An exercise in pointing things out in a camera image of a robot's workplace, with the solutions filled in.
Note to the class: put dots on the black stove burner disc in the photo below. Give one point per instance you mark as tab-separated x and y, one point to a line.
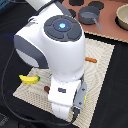
73	13
97	4
76	2

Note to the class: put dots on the brown toy sausage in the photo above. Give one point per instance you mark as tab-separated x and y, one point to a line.
47	89

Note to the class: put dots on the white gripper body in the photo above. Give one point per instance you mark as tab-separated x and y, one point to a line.
66	95

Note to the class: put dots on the beige woven placemat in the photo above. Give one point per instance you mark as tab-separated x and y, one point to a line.
94	76

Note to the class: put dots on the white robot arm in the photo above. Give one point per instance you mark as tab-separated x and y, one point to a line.
54	39

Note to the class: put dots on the toy knife orange handle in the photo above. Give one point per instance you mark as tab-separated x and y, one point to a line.
90	60

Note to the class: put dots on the beige bowl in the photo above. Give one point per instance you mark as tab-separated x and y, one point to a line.
122	14

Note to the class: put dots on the yellow toy banana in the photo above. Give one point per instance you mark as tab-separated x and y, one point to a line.
29	80

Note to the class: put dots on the pink toy stove board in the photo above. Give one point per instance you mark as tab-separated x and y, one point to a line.
107	21

